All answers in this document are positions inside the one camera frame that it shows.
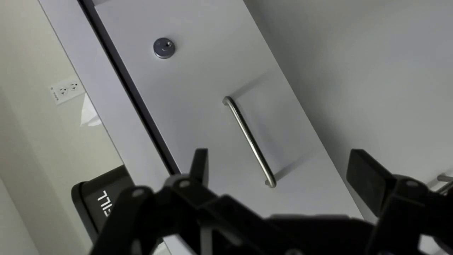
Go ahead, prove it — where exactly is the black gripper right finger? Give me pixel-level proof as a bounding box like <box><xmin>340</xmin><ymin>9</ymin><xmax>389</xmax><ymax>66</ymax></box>
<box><xmin>347</xmin><ymin>149</ymin><xmax>396</xmax><ymax>217</ymax></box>

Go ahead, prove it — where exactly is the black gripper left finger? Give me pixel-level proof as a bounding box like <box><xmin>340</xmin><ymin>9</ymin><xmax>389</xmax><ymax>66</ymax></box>
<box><xmin>190</xmin><ymin>149</ymin><xmax>208</xmax><ymax>186</ymax></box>

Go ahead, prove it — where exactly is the white drawer with metal handle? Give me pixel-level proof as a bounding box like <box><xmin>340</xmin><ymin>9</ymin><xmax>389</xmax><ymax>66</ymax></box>
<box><xmin>95</xmin><ymin>0</ymin><xmax>359</xmax><ymax>217</ymax></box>

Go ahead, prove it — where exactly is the wall power outlet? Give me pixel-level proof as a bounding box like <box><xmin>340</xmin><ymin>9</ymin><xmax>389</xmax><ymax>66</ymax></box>
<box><xmin>49</xmin><ymin>80</ymin><xmax>85</xmax><ymax>105</ymax></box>

